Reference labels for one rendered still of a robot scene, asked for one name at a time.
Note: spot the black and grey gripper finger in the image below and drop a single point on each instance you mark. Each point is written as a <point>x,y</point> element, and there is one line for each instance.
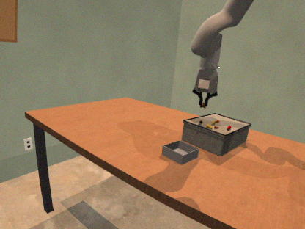
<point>200,96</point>
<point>208,97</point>

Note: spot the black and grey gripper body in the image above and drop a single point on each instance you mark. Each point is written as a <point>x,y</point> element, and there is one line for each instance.
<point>207,74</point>

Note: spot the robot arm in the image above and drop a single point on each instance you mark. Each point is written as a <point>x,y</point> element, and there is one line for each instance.
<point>230,16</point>

